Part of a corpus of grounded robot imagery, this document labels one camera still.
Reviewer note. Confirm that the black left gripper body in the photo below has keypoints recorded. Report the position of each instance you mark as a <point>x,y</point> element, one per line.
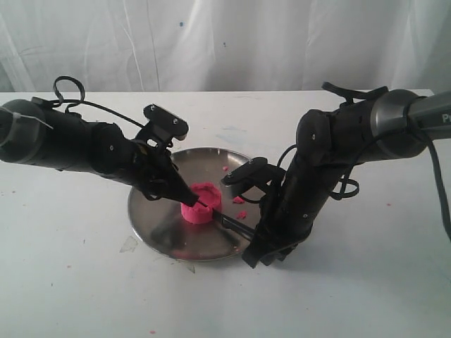
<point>133,164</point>

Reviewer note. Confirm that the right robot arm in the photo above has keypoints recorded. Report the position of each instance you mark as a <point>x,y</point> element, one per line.
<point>370,126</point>

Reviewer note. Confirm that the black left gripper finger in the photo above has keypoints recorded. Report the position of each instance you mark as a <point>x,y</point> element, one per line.
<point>172,186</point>

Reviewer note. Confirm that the pink crumb near knife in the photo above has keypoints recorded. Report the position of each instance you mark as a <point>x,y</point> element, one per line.
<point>242,215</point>

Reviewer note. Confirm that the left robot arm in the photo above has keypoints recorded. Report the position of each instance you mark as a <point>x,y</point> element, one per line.
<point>34,133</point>

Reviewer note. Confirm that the black knife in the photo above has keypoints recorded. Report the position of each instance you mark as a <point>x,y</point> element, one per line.
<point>229,220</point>

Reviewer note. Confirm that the pink clay piece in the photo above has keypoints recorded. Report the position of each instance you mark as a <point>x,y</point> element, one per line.
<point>210,200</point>

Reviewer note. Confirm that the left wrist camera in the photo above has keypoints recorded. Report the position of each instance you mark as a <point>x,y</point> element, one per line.
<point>162,127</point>

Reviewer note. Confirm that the white backdrop curtain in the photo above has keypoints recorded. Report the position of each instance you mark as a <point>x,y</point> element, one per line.
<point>162,46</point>

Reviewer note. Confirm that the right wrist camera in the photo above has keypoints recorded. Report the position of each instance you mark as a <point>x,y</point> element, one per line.
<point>256,172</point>

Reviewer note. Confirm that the round steel plate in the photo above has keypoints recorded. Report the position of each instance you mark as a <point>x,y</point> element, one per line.
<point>161,226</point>

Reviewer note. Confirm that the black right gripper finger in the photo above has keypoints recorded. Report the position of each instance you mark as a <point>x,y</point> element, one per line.
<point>278,249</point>
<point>263,248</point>

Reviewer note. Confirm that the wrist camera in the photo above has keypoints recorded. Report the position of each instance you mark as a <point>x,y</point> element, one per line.
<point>256,172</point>
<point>162,127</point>

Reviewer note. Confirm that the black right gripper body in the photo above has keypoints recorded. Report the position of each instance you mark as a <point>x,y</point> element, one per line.
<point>288,215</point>

